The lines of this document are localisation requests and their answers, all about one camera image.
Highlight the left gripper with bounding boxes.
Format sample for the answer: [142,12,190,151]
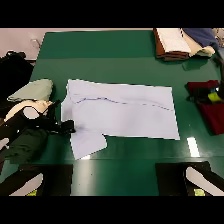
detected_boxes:
[58,119,77,135]

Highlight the white shirt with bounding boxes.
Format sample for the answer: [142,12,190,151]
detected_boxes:
[60,78,181,161]

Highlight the pale green garment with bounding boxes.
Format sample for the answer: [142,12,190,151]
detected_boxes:
[6,78,54,103]

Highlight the black garment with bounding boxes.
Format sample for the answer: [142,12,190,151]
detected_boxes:
[0,50,35,101]

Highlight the brown garment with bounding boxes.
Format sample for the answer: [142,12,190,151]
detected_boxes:
[152,28,191,62]

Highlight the white garment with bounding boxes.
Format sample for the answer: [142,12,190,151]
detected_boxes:
[156,28,193,55]

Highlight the red garment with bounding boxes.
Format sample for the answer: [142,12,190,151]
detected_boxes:
[185,79,224,136]

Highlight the yellow-green garment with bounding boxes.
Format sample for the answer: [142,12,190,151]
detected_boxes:
[207,92,223,103]

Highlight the cream garment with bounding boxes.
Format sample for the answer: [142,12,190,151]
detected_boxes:
[181,32,216,58]

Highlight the blue garment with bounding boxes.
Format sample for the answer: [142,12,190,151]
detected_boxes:
[182,28,220,51]

